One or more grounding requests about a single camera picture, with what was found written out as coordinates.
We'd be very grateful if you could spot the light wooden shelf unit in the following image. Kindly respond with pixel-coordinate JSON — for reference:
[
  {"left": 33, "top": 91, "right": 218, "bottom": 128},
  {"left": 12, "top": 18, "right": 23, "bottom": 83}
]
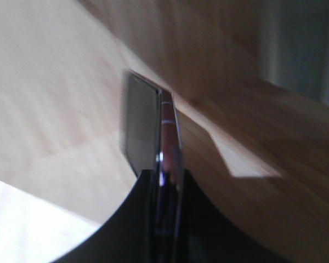
[{"left": 0, "top": 1, "right": 329, "bottom": 262}]

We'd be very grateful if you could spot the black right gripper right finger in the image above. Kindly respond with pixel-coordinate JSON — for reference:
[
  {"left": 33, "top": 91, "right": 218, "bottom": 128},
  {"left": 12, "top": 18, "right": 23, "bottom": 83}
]
[{"left": 178, "top": 169, "right": 277, "bottom": 262}]

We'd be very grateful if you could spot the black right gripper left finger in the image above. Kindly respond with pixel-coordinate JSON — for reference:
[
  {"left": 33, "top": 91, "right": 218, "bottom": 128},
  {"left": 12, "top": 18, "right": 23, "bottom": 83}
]
[{"left": 54, "top": 170, "right": 153, "bottom": 262}]

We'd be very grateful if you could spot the black folding smartphone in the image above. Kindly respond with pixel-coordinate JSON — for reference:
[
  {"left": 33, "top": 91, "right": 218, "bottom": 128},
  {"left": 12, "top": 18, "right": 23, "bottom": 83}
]
[{"left": 122, "top": 71, "right": 184, "bottom": 262}]

